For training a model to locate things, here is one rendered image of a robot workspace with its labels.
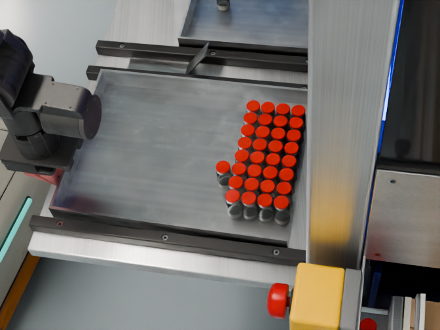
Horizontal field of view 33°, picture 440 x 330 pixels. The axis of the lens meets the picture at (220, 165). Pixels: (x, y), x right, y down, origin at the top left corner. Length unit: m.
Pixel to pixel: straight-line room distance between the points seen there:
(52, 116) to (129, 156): 0.23
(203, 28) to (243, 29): 0.07
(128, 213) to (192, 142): 0.15
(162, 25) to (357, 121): 0.70
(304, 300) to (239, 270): 0.20
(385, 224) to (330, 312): 0.11
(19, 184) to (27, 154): 0.91
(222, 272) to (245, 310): 0.93
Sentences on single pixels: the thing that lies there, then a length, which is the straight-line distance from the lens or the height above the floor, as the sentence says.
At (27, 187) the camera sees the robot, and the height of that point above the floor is 0.26.
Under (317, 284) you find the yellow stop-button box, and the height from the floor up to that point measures 1.03.
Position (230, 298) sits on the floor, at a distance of 1.95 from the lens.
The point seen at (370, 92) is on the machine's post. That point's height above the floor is 1.32.
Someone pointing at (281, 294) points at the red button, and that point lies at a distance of 0.84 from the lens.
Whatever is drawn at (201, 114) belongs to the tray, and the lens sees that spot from 1.15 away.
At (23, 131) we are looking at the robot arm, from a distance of 0.96.
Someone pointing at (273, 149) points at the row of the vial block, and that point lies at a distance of 1.04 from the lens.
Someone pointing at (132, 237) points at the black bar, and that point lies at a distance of 1.03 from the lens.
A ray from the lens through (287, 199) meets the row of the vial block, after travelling 1.00.
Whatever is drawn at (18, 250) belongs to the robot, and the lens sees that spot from 1.93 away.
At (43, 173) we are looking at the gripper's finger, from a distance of 1.03.
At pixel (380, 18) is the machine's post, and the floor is 1.40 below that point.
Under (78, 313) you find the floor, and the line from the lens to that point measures 2.01.
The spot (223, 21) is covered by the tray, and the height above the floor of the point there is 0.88.
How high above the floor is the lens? 1.79
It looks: 56 degrees down
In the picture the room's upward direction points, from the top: 10 degrees counter-clockwise
